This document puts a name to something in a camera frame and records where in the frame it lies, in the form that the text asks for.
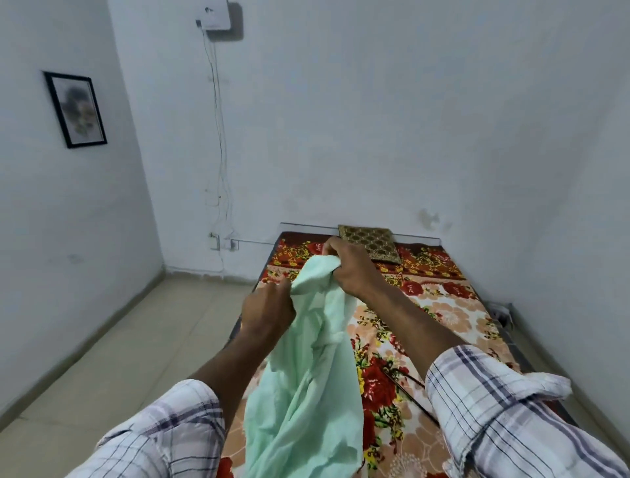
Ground person's left hand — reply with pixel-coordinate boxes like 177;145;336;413
240;278;297;341

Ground person's right hand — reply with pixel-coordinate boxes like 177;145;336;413
322;236;388;302

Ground light green cloth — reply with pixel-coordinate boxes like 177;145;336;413
243;255;368;478

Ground person's right forearm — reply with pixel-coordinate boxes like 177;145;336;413
362;282;468;391

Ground person's left forearm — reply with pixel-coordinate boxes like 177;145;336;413
189;322;284;435

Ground gold patterned cushion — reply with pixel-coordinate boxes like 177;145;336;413
338;225;402;265

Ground floral bedsheet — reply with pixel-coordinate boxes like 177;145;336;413
217;231;523;478

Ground white power strip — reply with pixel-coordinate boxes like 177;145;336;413
484;302;515;330

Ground white plaid shirt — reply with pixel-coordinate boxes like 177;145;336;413
65;344;630;478

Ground black framed picture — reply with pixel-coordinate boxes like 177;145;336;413
43;71;108;150

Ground thin wall cables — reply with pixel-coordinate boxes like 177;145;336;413
201;28;235;236

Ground black cable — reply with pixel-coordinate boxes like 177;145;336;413
383;371;440;427

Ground white wall box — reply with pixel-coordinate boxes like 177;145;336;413
195;0;231;31

